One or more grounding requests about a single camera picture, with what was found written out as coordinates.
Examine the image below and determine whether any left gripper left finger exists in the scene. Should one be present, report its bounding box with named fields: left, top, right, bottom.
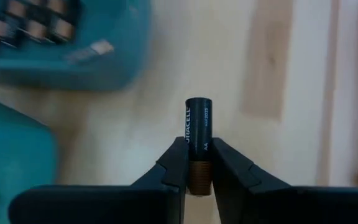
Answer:
left=7, top=136, right=188, bottom=224

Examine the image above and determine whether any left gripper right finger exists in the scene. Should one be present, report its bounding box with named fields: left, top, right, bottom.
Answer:
left=211, top=137, right=358, bottom=224

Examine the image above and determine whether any blue-grey plastic bin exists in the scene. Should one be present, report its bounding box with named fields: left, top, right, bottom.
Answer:
left=0, top=0, right=152, bottom=91

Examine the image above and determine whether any teal green plastic bin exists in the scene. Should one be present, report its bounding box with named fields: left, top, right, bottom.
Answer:
left=0, top=93, right=59, bottom=224

